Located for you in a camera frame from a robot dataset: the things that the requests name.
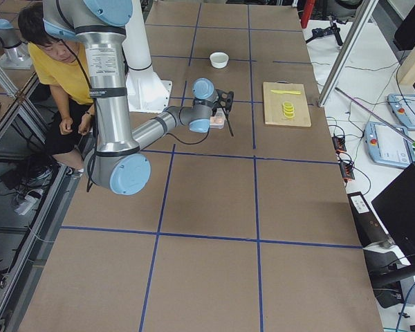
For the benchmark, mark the brown egg in box front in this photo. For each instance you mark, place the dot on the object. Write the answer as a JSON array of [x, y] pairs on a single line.
[[213, 121]]

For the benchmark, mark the near blue teach pendant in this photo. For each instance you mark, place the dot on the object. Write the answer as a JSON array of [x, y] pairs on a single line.
[[386, 147]]

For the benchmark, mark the front lemon slice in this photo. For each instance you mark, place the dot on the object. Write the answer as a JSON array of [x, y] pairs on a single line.
[[289, 115]]

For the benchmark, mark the person in yellow shirt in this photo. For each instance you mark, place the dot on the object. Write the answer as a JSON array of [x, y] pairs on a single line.
[[62, 66]]

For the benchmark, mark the yellow plastic knife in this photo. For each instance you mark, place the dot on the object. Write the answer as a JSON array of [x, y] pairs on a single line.
[[285, 92]]

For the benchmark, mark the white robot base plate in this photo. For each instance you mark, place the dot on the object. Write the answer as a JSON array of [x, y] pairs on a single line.
[[146, 92]]

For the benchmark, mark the white ceramic bowl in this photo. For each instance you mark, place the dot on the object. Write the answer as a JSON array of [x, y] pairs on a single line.
[[219, 60]]

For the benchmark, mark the green handled reacher grabber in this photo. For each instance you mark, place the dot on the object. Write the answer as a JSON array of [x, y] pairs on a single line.
[[392, 127]]

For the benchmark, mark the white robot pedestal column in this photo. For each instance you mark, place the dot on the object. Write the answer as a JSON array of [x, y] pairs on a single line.
[[135, 45]]

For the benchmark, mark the black electronics box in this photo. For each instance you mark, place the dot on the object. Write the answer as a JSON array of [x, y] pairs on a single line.
[[368, 227]]

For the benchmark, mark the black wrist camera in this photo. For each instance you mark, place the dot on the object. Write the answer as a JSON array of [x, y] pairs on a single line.
[[226, 99]]

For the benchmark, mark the wooden cutting board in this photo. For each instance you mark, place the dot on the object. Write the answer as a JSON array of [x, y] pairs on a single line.
[[273, 108]]

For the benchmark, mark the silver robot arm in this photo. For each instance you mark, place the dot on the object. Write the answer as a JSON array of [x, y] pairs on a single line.
[[13, 52], [122, 77]]

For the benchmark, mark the clear plastic egg box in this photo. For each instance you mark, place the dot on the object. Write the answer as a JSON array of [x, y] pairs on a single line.
[[219, 114]]

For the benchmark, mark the black monitor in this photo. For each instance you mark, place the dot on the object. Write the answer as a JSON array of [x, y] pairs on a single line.
[[395, 207]]

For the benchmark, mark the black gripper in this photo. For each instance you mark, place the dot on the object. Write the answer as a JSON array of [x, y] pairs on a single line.
[[225, 113]]

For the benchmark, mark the aluminium frame post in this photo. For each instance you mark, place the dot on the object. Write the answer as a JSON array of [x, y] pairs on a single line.
[[366, 9]]

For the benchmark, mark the blue teach pendant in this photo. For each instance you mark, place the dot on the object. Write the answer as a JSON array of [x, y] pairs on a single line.
[[386, 147], [403, 107]]

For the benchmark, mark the far blue teach pendant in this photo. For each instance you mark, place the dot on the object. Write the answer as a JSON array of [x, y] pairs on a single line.
[[403, 107]]

